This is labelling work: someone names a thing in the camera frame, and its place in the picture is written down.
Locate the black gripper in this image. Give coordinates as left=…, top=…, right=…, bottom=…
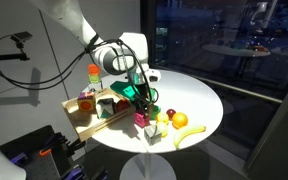
left=129, top=72, right=154, bottom=116

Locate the pink block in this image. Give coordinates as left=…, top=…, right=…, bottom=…
left=134, top=112, right=149, bottom=128

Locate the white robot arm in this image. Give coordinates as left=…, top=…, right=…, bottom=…
left=30, top=0, right=161, bottom=114

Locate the grey patterned block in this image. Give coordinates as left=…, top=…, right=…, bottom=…
left=144, top=125, right=161, bottom=146

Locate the lime green block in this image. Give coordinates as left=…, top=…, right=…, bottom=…
left=89, top=75, right=101, bottom=84

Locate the wooden crate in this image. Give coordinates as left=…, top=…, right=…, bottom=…
left=62, top=88, right=135, bottom=141

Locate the orange block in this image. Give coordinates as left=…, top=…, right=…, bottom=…
left=88, top=64, right=100, bottom=75

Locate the green plastic bowl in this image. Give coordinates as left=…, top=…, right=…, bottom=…
left=110, top=81, right=161, bottom=119

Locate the red ball toy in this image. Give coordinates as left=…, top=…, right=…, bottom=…
left=115, top=99, right=130, bottom=112

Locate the yellow lemon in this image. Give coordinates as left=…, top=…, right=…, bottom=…
left=156, top=112, right=169, bottom=124

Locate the pale yellow fruit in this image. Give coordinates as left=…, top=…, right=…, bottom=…
left=157, top=122, right=168, bottom=137

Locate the dark red apple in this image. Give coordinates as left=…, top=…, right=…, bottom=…
left=166, top=109, right=176, bottom=120

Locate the black white patterned cube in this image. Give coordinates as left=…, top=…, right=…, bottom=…
left=96, top=98, right=115, bottom=119

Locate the orange fruit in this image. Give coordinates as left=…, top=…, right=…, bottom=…
left=172, top=112, right=188, bottom=129

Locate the yellow banana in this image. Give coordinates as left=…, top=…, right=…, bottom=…
left=173, top=125, right=206, bottom=149

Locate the purple clamp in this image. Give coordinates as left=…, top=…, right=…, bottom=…
left=11, top=152, right=83, bottom=180

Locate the white table pedestal base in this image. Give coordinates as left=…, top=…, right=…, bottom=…
left=119, top=154, right=177, bottom=180

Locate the black clamp with orange handle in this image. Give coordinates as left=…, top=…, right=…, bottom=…
left=39, top=132, right=86, bottom=157

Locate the camera on black mount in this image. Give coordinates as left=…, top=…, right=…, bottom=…
left=0, top=31, right=33, bottom=61

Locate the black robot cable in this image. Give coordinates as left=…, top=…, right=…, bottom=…
left=0, top=38, right=160, bottom=111

